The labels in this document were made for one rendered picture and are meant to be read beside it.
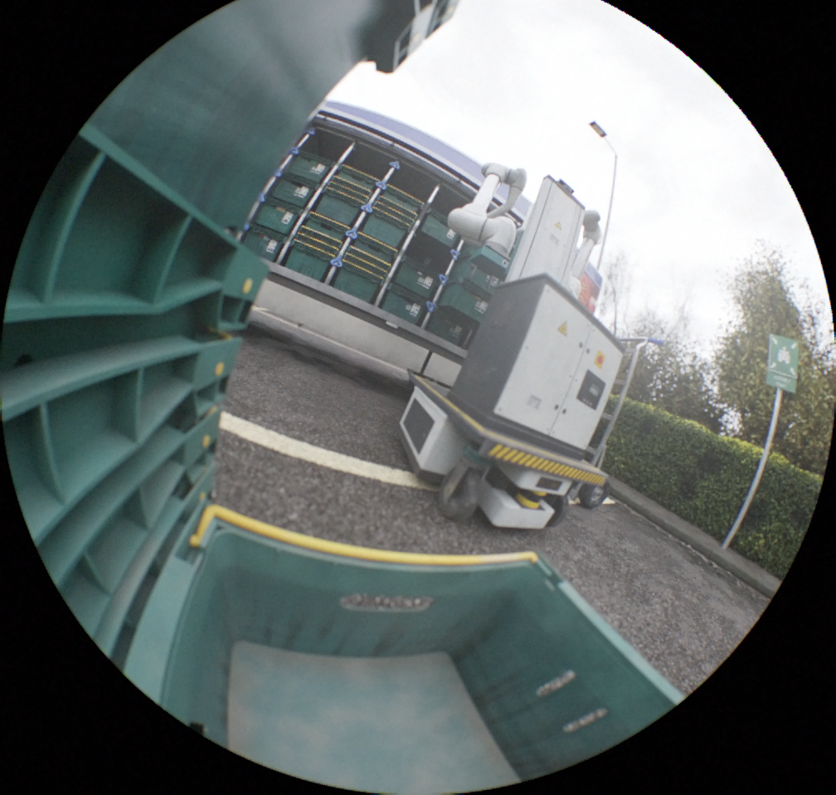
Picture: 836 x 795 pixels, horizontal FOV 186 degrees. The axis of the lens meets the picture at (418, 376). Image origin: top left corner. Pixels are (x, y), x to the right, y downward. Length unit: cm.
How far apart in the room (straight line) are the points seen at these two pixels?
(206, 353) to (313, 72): 20
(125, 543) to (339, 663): 34
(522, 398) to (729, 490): 298
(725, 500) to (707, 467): 45
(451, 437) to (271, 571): 73
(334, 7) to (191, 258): 17
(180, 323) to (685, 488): 348
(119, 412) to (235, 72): 16
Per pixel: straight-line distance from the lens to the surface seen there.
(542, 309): 84
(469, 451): 77
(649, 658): 95
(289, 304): 203
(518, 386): 80
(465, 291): 215
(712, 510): 336
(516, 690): 44
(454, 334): 241
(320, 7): 19
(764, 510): 348
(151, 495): 21
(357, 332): 200
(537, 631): 39
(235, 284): 19
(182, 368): 19
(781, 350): 356
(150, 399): 17
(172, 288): 15
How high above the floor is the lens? 43
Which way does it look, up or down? 4 degrees down
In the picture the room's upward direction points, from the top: 24 degrees clockwise
